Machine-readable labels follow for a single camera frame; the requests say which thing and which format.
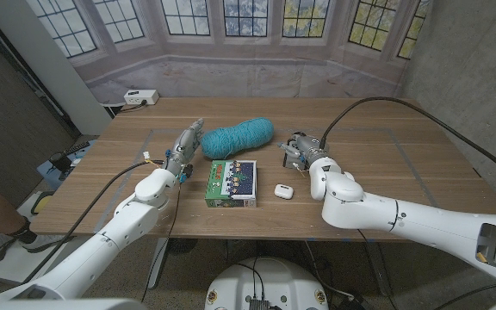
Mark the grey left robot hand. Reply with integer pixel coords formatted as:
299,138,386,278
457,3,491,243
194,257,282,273
164,118,205,184

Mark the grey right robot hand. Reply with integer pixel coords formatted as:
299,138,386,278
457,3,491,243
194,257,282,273
277,132,330,171

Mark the white airpods case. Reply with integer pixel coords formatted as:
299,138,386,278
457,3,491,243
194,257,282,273
273,183,295,201

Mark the teal yarn skein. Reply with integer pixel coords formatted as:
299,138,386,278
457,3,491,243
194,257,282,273
199,115,275,160

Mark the green printed card box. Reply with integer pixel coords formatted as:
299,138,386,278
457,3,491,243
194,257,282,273
204,159,258,209

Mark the white power strip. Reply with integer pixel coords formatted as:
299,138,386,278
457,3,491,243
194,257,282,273
123,89,160,107

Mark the printed window backdrop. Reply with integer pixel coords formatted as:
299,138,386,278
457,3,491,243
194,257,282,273
26,0,432,104

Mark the white table leg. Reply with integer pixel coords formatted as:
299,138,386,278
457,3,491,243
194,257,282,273
146,237,170,289

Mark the blue bin with black gear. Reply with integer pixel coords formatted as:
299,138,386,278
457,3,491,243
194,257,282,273
36,139,98,190

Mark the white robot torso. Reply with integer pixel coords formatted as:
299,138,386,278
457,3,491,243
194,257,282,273
204,257,330,310

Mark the grey table leg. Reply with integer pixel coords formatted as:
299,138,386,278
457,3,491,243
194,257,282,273
363,240,394,297

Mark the yellow and black floor object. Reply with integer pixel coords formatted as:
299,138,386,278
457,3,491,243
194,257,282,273
30,191,55,215

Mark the thin black left wrist cable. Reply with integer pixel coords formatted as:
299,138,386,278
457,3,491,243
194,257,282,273
139,180,183,302

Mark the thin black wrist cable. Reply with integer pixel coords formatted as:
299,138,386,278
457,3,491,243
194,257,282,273
356,229,390,310
139,180,183,302

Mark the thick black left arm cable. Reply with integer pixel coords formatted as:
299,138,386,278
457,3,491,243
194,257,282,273
22,158,166,283

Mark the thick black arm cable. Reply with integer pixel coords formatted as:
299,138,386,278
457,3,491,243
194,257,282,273
22,158,166,283
319,96,496,187

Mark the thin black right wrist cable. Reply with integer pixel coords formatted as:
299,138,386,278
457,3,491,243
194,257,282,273
356,229,390,310

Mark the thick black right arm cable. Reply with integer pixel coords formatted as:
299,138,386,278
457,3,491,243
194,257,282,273
319,96,496,187

